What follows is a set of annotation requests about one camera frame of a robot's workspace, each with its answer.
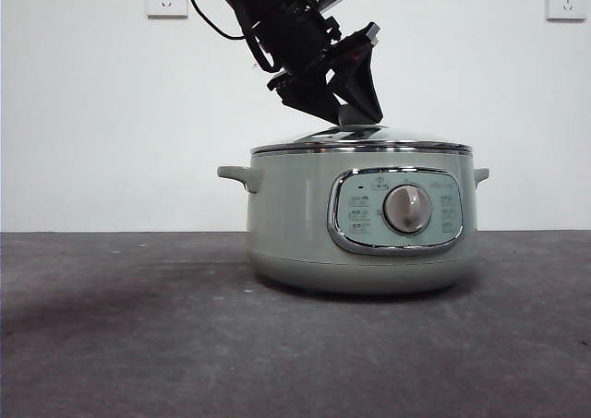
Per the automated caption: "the glass lid with green knob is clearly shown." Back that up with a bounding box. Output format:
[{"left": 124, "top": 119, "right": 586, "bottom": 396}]
[{"left": 249, "top": 104, "right": 473, "bottom": 154}]

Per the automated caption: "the sage green electric pot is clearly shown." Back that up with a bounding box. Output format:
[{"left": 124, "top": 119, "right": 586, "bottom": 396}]
[{"left": 216, "top": 149, "right": 490, "bottom": 296}]

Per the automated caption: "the black cable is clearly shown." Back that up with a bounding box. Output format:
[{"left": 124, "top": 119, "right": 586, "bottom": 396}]
[{"left": 180, "top": 0, "right": 274, "bottom": 72}]

